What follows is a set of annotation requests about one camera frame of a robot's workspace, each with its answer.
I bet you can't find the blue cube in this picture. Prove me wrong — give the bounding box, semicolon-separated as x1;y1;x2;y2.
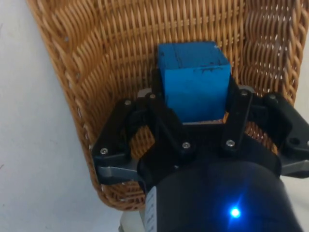
157;41;231;124

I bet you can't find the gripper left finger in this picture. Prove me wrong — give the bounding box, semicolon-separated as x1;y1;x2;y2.
91;69;197;186

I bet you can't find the rectangular wicker basket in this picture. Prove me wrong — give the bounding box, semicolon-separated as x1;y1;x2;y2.
25;0;306;211

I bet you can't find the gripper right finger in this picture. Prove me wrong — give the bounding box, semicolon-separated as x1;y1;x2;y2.
218;73;309;179

